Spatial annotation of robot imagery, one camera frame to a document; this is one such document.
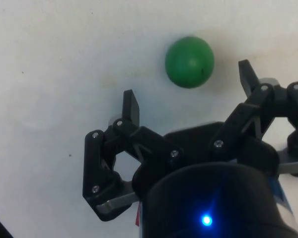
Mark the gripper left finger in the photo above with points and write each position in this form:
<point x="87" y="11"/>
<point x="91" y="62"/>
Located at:
<point x="96" y="161"/>

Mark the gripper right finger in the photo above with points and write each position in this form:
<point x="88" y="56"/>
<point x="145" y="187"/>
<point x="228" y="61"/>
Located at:
<point x="253" y="111"/>

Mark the green ball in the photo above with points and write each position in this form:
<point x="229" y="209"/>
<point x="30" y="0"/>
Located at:
<point x="189" y="62"/>

